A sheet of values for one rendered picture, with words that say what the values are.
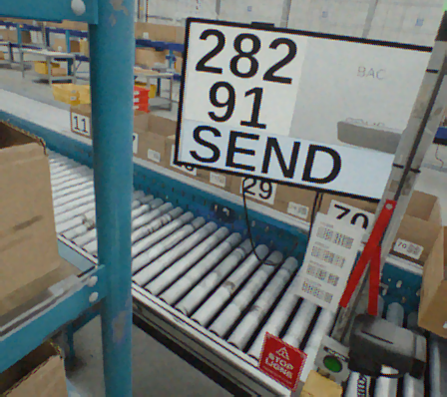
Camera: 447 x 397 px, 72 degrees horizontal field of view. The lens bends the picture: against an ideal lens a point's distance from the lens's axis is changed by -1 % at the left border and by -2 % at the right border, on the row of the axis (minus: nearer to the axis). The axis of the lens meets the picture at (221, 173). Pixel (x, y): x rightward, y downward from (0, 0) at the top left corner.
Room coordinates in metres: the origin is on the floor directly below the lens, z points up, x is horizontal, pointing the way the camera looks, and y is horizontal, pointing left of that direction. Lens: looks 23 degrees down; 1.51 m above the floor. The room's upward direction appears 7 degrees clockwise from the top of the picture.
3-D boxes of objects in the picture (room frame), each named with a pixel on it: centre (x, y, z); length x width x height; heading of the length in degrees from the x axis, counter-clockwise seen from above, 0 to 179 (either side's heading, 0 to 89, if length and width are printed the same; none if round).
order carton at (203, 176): (1.50, 0.05, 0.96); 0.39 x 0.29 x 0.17; 60
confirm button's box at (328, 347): (0.45, -0.28, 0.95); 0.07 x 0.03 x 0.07; 61
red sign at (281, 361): (0.49, -0.22, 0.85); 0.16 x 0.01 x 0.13; 61
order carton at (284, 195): (1.31, -0.29, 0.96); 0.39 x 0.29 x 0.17; 60
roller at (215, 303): (0.89, -0.10, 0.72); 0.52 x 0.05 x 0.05; 151
